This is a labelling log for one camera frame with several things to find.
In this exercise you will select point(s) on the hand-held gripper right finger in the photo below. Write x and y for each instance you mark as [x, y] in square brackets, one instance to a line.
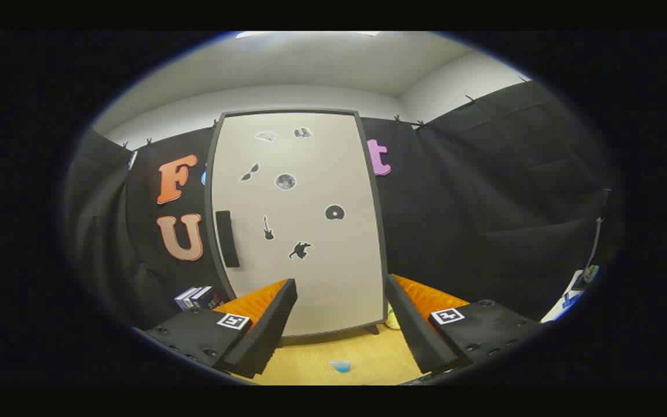
[417, 330]

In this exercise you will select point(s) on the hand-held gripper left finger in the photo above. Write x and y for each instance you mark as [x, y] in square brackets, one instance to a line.
[264, 330]

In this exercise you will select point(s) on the blue and white tube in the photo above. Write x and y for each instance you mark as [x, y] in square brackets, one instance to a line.
[340, 366]

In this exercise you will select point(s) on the pale yellow rounded object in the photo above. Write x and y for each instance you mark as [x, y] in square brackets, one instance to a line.
[393, 321]

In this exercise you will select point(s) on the dark navy book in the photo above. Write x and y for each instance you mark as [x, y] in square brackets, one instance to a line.
[209, 297]

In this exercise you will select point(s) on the grey cabinet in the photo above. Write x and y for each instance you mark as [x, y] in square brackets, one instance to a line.
[381, 255]

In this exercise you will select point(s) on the light blue book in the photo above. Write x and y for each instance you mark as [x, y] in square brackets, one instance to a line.
[184, 297]

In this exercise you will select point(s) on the black backdrop cloth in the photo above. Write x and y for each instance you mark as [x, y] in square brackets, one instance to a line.
[484, 202]

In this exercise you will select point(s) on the white side table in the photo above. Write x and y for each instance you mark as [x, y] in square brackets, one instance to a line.
[562, 307]

